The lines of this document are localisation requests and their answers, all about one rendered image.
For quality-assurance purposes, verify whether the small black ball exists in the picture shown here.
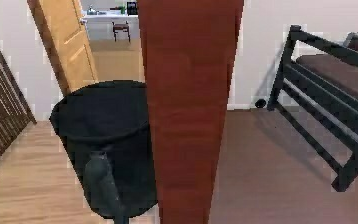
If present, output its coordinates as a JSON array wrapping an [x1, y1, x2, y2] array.
[[254, 98, 268, 110]]

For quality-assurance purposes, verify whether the dark brown chair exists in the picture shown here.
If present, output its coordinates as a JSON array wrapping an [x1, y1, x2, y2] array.
[[111, 21, 132, 44]]

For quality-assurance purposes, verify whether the brown mattress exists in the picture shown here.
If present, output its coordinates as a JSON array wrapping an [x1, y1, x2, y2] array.
[[295, 53, 358, 105]]

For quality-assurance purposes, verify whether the white table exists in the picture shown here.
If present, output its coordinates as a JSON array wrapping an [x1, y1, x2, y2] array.
[[81, 9, 140, 41]]

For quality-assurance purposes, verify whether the black box appliance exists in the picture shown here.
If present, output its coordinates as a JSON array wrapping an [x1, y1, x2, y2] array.
[[126, 0, 139, 17]]

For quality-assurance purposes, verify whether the black round bin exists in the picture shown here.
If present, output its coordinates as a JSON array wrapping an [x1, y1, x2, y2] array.
[[49, 79, 160, 221]]

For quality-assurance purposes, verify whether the orange wooden room door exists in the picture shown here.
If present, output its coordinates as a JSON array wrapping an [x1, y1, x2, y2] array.
[[26, 0, 100, 97]]

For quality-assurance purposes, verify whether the red-brown tall cupboard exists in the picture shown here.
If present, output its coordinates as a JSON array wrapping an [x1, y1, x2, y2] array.
[[136, 0, 246, 224]]

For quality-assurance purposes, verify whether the grey brown pillow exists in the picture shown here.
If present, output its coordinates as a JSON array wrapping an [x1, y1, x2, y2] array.
[[342, 31, 358, 53]]

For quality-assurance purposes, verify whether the black bed frame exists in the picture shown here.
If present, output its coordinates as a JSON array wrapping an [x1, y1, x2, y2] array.
[[266, 24, 358, 194]]

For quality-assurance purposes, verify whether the brown slatted wooden crib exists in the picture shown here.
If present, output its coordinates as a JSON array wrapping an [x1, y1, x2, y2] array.
[[0, 24, 38, 179]]

